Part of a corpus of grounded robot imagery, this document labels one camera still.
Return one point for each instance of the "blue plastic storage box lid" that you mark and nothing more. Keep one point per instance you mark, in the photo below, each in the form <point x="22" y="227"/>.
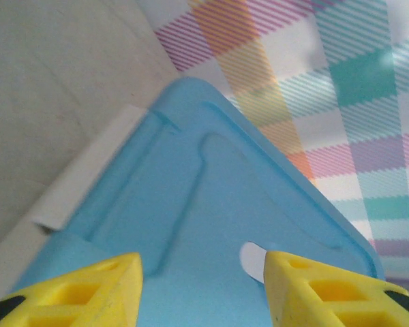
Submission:
<point x="208" y="204"/>

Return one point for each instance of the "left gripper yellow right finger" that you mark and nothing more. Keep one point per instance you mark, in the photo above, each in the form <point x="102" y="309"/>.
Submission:
<point x="327" y="299"/>

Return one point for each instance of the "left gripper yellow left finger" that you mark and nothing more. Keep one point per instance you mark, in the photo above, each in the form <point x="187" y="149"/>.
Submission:
<point x="71" y="299"/>

